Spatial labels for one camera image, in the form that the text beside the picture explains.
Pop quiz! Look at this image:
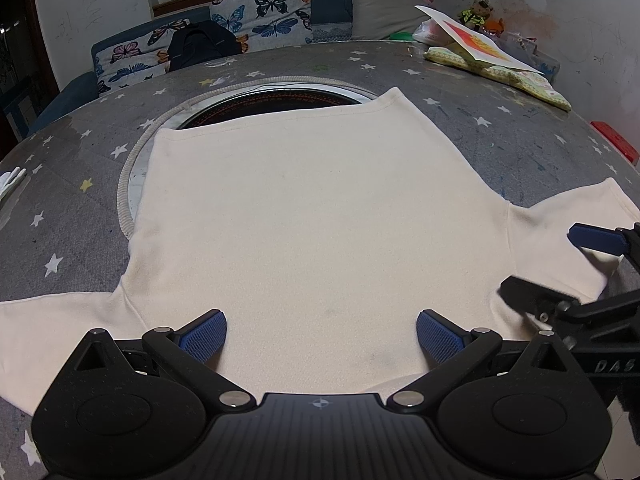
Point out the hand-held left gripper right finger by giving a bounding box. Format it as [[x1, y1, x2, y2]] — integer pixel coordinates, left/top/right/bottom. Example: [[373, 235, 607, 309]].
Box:
[[388, 309, 575, 414]]

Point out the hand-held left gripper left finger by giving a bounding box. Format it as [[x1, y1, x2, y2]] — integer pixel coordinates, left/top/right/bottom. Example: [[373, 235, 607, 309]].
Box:
[[74, 309, 253, 414]]

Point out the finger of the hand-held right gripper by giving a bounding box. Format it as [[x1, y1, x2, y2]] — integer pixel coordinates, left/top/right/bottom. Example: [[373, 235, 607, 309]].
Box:
[[497, 275, 584, 322], [568, 223, 640, 264]]

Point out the cream shirt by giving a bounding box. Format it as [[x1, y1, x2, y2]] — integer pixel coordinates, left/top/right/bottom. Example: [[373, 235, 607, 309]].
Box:
[[0, 86, 640, 417]]

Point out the red box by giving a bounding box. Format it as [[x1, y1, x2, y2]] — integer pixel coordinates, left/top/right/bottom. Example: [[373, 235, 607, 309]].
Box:
[[589, 120, 640, 165]]

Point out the green patterned cloth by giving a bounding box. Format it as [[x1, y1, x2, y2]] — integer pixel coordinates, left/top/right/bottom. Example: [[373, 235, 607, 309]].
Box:
[[424, 45, 573, 112]]

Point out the clear plastic container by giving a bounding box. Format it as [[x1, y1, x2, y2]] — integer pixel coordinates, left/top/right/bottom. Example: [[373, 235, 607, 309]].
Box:
[[502, 29, 562, 82]]

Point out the grey star-patterned tablecloth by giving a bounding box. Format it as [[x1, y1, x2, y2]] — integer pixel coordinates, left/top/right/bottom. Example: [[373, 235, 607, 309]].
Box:
[[0, 39, 640, 480]]

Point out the paper sheet with orange print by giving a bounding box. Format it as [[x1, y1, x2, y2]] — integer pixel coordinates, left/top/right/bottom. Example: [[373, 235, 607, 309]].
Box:
[[414, 4, 537, 72]]

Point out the round black induction cooker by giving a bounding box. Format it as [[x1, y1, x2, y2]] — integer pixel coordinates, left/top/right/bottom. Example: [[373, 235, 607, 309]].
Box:
[[184, 86, 377, 132]]

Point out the white and pink glove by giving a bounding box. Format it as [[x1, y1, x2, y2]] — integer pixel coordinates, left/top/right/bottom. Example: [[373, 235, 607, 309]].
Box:
[[0, 166, 28, 197]]

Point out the bear plush toy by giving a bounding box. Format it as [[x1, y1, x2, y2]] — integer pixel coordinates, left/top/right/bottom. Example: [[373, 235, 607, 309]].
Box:
[[459, 0, 494, 29]]

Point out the clear plastic bag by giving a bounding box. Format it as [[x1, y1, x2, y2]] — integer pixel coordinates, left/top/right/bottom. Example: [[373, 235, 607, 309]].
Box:
[[412, 17, 452, 46]]

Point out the small butterfly print cushion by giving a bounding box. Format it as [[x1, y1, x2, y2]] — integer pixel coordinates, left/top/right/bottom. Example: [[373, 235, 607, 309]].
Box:
[[92, 19, 192, 97]]

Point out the black backpack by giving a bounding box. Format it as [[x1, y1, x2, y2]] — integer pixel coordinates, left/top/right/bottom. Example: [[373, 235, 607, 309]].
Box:
[[166, 22, 242, 72]]

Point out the grey pillow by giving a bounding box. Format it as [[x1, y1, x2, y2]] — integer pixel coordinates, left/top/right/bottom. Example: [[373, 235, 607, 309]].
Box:
[[351, 0, 432, 42]]

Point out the large butterfly print cushion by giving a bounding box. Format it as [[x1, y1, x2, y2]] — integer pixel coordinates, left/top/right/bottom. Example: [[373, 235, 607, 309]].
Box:
[[209, 0, 314, 54]]

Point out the blue sofa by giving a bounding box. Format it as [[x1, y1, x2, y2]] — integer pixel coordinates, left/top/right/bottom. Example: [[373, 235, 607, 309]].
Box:
[[26, 0, 355, 137]]

